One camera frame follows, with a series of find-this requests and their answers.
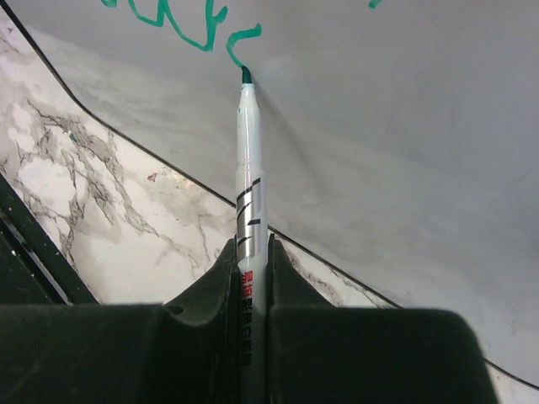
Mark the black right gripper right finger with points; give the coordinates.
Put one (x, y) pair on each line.
(320, 353)

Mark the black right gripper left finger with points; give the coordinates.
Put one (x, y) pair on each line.
(180, 352)

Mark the green whiteboard marker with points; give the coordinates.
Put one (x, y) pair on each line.
(251, 245)

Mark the white whiteboard black frame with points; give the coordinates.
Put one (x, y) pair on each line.
(400, 137)

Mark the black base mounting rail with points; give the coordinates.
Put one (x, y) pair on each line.
(33, 270)

